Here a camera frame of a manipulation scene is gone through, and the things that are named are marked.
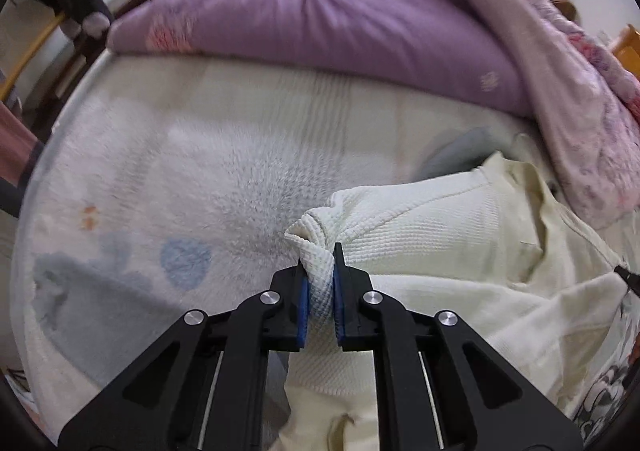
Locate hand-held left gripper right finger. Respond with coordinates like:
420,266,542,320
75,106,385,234
332,242,584,451

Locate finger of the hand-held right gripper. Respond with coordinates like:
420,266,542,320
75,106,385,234
614,265,640,294

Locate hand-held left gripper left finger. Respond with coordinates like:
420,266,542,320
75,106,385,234
58,258,312,451

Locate cream knit sweater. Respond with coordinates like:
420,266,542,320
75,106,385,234
272,151,640,451

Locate cartoon printed cloth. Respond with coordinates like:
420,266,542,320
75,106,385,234
570,291,640,447

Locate white fleece printed blanket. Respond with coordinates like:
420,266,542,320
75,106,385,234
9,51,541,447

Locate grey cloth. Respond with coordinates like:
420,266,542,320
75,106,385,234
410,127,501,184

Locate wooden furniture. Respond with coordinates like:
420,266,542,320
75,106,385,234
611,23,640,76

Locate purple floral quilt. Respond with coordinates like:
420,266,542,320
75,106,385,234
106,0,640,232

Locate wooden bed frame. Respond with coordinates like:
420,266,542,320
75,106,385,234
0,0,211,104

